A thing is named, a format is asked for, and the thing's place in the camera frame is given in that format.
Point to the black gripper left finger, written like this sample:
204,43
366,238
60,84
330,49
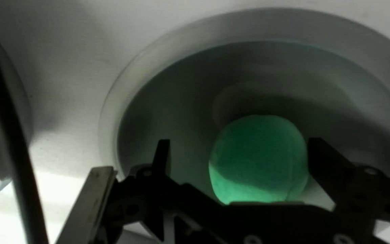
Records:
163,156

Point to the grey toy sink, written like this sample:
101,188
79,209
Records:
182,89

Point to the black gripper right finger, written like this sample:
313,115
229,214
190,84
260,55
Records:
331,169

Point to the green plush ball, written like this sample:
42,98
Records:
258,157

